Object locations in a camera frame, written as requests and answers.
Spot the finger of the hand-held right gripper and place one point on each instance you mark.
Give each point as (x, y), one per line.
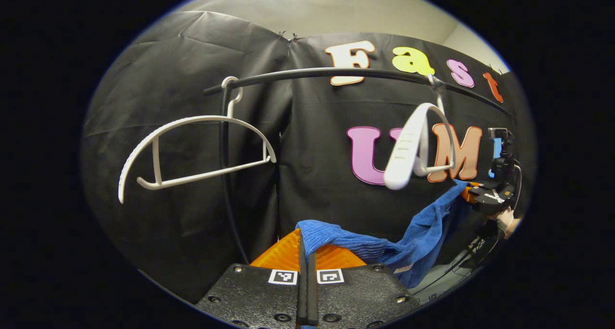
(473, 187)

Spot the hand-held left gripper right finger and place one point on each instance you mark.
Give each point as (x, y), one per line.
(355, 295)

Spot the black clothes rack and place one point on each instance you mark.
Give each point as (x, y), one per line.
(307, 72)

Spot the white plastic hanger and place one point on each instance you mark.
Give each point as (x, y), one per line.
(211, 118)

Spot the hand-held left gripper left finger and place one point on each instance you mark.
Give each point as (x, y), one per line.
(259, 295)

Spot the white hanger with taped hook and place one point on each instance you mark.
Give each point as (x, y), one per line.
(403, 151)

